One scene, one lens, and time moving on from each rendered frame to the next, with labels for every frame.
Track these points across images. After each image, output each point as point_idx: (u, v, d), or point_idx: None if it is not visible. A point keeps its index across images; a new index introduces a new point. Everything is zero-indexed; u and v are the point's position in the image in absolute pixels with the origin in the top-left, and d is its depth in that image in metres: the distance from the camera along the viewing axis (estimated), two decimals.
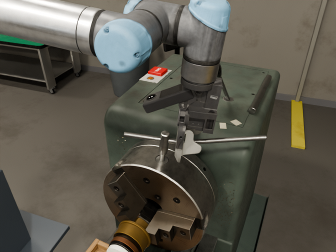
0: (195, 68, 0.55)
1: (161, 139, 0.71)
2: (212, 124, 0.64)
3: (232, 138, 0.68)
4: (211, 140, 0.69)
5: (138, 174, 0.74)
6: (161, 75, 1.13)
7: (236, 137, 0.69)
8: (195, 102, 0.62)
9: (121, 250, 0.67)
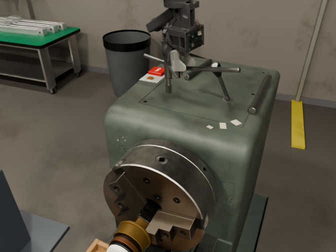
0: None
1: None
2: (187, 44, 0.71)
3: (212, 67, 0.72)
4: (197, 67, 0.76)
5: (138, 174, 0.74)
6: (161, 75, 1.13)
7: (217, 67, 0.72)
8: (176, 22, 0.72)
9: (121, 250, 0.67)
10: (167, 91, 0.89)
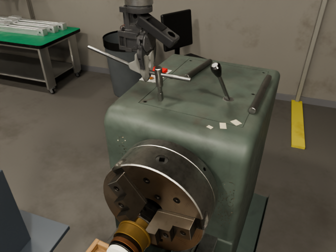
0: None
1: (160, 76, 0.84)
2: None
3: (110, 54, 0.88)
4: (125, 60, 0.87)
5: (138, 174, 0.74)
6: None
7: (106, 55, 0.88)
8: None
9: (121, 250, 0.67)
10: (162, 100, 0.91)
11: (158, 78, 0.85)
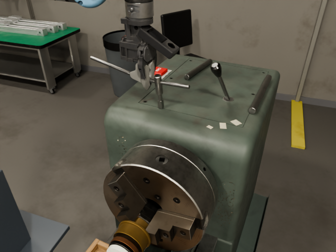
0: None
1: (160, 84, 0.86)
2: None
3: (112, 64, 0.91)
4: (125, 69, 0.90)
5: (138, 174, 0.74)
6: (161, 75, 1.13)
7: (108, 64, 0.90)
8: None
9: (121, 250, 0.67)
10: (163, 107, 0.92)
11: (157, 86, 0.86)
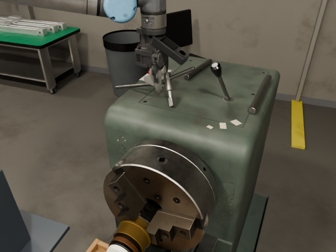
0: None
1: (169, 78, 0.93)
2: None
3: (131, 84, 1.04)
4: (142, 84, 1.01)
5: (138, 174, 0.74)
6: None
7: (128, 85, 1.04)
8: None
9: (121, 250, 0.67)
10: (174, 105, 0.92)
11: (167, 80, 0.93)
